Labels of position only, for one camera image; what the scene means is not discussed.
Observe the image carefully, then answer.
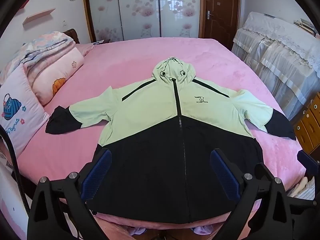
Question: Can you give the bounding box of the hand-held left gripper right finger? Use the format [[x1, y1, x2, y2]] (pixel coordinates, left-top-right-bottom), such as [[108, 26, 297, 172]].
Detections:
[[210, 149, 293, 240]]

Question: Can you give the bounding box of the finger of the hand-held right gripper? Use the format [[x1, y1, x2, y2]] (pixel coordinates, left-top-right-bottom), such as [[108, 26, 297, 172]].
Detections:
[[297, 151, 320, 178]]

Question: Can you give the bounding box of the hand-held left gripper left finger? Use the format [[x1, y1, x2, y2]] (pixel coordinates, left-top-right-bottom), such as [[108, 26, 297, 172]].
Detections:
[[27, 148, 112, 240]]

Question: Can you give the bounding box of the green and black hooded jacket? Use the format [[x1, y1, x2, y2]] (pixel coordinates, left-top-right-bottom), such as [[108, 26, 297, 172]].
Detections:
[[45, 57, 297, 227]]

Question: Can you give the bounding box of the white knit blanket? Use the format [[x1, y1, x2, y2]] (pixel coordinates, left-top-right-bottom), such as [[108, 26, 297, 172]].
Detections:
[[285, 177, 316, 201]]

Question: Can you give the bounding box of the wooden drawer cabinet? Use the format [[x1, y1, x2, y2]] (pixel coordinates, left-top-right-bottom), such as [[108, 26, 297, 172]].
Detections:
[[292, 100, 320, 155]]

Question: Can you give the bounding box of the purple slipper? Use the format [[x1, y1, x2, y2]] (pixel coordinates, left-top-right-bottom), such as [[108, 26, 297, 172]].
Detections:
[[191, 224, 213, 235], [127, 226, 144, 237]]

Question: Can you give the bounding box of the pink pillow with bag print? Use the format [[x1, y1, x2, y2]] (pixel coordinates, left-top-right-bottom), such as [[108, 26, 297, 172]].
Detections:
[[0, 69, 50, 155]]

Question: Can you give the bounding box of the pink pillow with shell print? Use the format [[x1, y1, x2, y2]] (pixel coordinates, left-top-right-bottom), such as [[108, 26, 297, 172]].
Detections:
[[24, 46, 85, 107]]

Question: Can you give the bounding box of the lace covered furniture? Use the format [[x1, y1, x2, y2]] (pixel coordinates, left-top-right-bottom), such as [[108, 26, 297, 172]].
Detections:
[[231, 11, 320, 120]]

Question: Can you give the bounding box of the pink bed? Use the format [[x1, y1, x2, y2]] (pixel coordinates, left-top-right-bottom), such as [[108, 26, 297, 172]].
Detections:
[[15, 37, 307, 240]]

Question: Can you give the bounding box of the pile of books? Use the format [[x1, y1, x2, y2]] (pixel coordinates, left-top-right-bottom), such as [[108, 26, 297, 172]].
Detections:
[[292, 19, 320, 37]]

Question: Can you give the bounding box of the dark wooden headboard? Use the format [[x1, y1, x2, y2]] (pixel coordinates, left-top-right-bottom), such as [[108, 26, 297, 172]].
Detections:
[[62, 29, 80, 45]]

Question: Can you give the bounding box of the folded floral blanket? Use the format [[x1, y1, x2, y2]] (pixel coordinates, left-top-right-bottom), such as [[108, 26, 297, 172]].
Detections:
[[0, 31, 75, 85]]

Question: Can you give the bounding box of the floral sliding door wardrobe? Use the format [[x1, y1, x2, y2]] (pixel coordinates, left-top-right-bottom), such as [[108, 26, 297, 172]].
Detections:
[[84, 0, 207, 43]]

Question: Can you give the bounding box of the brown wooden door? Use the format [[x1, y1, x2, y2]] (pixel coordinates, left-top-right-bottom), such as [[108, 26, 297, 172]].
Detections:
[[202, 0, 242, 50]]

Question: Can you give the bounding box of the black cable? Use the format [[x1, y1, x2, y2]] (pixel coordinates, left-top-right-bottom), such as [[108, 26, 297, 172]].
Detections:
[[0, 125, 30, 213]]

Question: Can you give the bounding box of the pink wall shelf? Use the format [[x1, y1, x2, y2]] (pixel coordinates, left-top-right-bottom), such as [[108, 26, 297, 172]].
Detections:
[[22, 8, 56, 25]]

